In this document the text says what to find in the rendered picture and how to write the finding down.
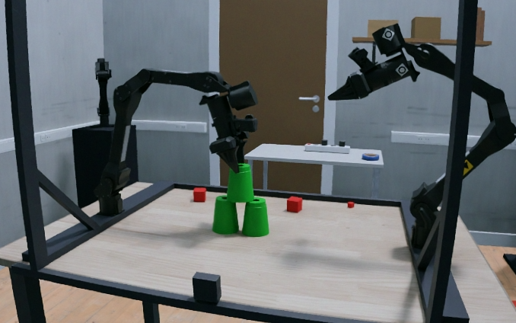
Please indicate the green cup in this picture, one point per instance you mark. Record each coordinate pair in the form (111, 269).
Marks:
(255, 218)
(240, 185)
(225, 220)

